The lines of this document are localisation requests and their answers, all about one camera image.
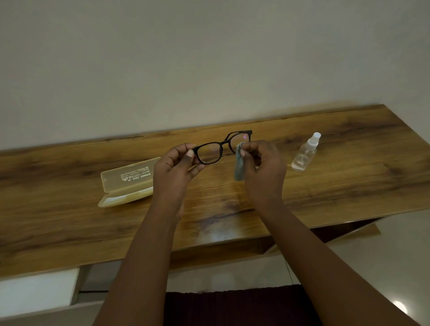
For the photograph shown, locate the person's right hand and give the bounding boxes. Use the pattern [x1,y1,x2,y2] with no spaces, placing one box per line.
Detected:
[239,140,288,210]

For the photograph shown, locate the person's left hand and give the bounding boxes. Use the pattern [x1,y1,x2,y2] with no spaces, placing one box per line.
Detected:
[152,143,206,222]

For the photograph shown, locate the blue cleaning cloth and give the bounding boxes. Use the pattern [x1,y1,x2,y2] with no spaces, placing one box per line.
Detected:
[233,142,246,182]

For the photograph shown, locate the yellow translucent glasses case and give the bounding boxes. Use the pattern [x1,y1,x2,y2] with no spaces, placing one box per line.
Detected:
[98,157,162,208]

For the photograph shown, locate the clear spray bottle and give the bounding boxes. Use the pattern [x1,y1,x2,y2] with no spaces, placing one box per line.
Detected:
[291,132,322,172]

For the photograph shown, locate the black framed eyeglasses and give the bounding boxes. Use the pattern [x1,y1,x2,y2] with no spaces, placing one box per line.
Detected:
[192,130,253,165]

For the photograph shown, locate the person's right forearm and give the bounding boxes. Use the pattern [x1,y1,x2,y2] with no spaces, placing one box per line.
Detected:
[258,201,421,326]

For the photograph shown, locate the person's left forearm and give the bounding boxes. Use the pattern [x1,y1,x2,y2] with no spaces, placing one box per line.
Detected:
[92,206,185,326]

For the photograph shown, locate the wooden under-table shelf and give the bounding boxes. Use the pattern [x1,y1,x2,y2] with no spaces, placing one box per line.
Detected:
[169,218,382,269]

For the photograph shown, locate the dark maroon garment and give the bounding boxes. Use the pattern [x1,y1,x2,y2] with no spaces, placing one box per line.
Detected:
[163,284,323,326]

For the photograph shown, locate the white cabinet drawer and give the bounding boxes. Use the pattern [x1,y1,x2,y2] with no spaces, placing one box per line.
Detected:
[0,267,81,318]

